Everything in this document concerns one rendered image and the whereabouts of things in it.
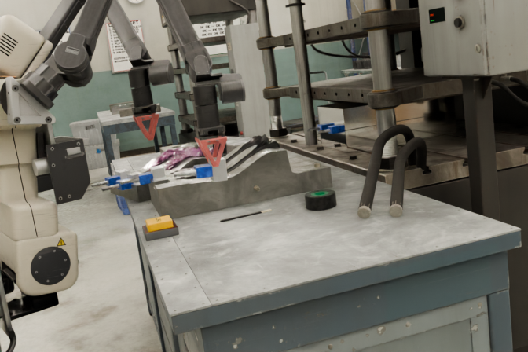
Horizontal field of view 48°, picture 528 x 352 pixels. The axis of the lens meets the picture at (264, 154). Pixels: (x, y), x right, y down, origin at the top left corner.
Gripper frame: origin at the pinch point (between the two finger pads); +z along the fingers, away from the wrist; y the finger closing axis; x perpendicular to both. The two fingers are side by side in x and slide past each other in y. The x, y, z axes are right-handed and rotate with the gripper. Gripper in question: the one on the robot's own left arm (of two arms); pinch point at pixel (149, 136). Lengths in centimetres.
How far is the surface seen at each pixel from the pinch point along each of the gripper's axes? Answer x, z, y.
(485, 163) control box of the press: -92, 22, -30
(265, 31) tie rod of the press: -75, -31, 108
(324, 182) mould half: -45, 20, -19
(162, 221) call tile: 3.4, 17.8, -33.2
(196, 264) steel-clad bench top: 0, 22, -59
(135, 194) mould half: 6.3, 18.5, 12.3
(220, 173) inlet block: -13.0, 9.3, -31.6
